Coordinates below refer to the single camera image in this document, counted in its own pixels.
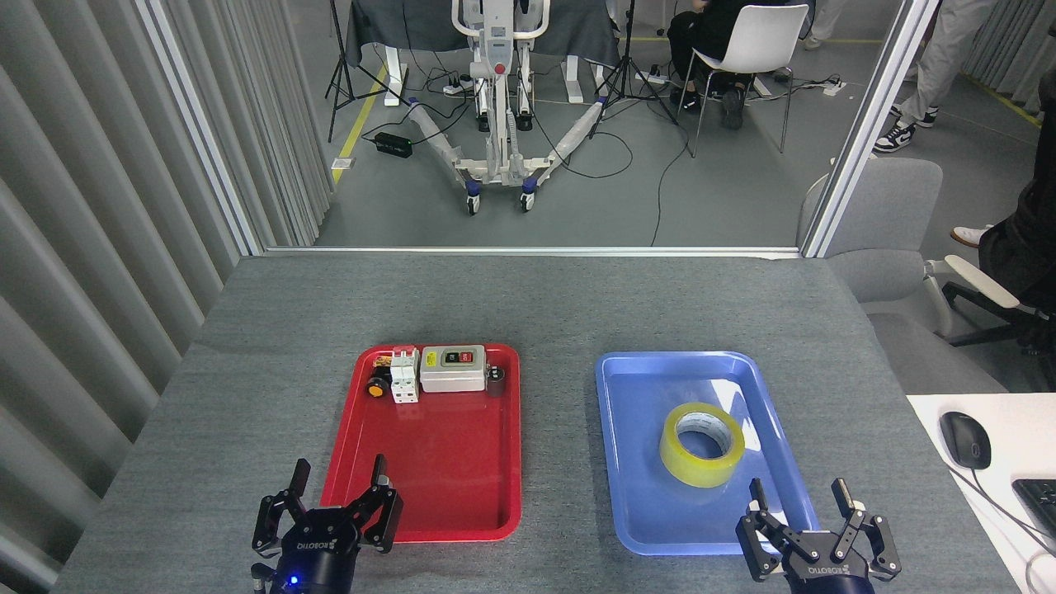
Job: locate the table with dark cloth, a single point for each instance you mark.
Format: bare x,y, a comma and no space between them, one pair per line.
379,25

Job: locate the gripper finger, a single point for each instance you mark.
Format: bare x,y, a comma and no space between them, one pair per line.
763,540
874,540
381,516
268,524

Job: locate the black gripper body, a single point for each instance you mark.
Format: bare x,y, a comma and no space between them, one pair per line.
829,573
318,553

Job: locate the white desk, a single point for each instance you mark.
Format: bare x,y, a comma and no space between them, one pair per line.
1015,429

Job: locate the white plastic chair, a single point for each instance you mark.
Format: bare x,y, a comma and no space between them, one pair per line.
759,33

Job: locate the silver frame rail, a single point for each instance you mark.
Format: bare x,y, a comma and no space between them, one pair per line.
528,250

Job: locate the black power adapter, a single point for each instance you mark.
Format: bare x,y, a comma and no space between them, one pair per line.
393,145

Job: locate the yellow tape roll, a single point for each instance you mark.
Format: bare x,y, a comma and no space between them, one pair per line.
701,474

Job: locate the black yellow push button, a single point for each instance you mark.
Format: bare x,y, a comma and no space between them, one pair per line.
377,388

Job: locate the black chair base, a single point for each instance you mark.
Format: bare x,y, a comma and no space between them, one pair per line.
982,326

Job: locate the blue plastic tray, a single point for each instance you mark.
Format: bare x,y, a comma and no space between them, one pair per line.
635,445

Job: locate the grey push button switch box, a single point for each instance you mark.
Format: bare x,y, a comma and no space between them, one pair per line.
452,375

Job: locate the white stand on wheels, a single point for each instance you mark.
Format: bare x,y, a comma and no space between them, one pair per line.
497,49

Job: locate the red plastic tray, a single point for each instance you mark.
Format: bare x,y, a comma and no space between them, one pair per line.
437,462

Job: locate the silver frame post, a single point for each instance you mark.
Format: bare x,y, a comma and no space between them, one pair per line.
866,132
202,124

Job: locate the person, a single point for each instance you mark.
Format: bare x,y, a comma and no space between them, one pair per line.
726,16
949,49
825,21
1023,247

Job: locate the black keyboard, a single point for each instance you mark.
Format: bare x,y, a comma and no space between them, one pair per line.
1039,503

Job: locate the black tripod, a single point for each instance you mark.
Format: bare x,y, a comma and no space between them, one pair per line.
335,49
629,41

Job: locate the black computer mouse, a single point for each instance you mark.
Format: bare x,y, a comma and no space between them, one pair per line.
965,441

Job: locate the dark round knob switch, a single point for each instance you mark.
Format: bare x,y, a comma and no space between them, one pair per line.
495,381

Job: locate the grey office chair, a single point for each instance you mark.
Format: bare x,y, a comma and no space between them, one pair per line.
895,206

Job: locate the white circuit breaker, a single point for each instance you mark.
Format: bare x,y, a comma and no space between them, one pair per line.
404,379

